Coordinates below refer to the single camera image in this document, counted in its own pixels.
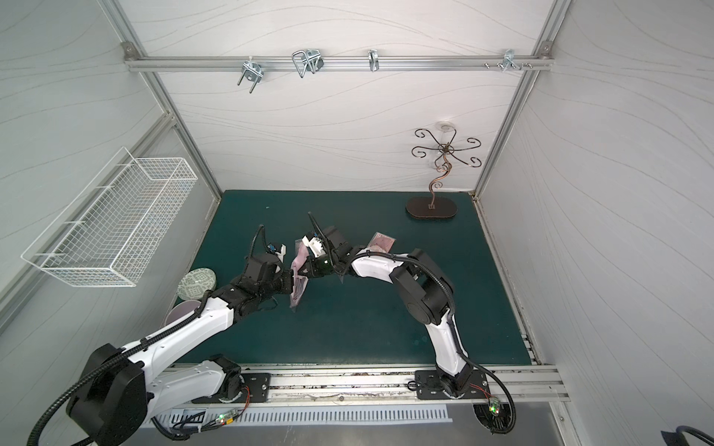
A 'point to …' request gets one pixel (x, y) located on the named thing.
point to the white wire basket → (108, 236)
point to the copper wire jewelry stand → (438, 207)
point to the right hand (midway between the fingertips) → (297, 271)
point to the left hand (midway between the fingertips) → (293, 273)
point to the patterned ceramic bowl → (194, 284)
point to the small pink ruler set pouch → (381, 242)
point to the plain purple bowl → (180, 309)
